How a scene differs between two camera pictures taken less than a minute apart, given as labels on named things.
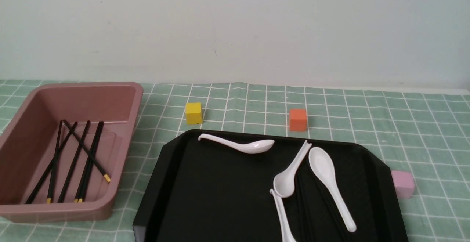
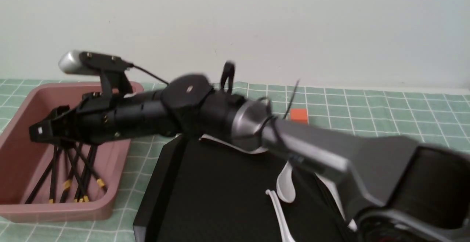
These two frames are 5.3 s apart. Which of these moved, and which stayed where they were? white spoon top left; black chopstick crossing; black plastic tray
Moved: black chopstick crossing
Stayed: black plastic tray; white spoon top left
